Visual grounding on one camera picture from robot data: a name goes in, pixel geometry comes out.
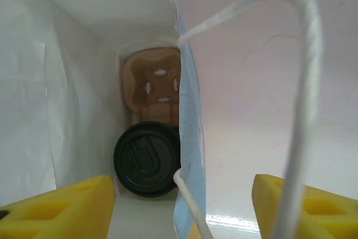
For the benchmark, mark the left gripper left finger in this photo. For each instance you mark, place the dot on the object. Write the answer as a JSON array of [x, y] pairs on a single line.
[[50, 211]]

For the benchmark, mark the printed paper gift bag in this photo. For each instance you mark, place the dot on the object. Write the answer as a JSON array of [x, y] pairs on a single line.
[[42, 82]]

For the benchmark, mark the brown cardboard cup carrier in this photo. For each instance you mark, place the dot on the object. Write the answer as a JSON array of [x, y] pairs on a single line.
[[145, 82]]

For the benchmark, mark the black plastic cup lid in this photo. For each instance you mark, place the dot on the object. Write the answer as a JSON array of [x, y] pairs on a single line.
[[142, 160]]

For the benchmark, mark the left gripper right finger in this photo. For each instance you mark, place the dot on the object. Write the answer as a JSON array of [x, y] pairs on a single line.
[[321, 216]]

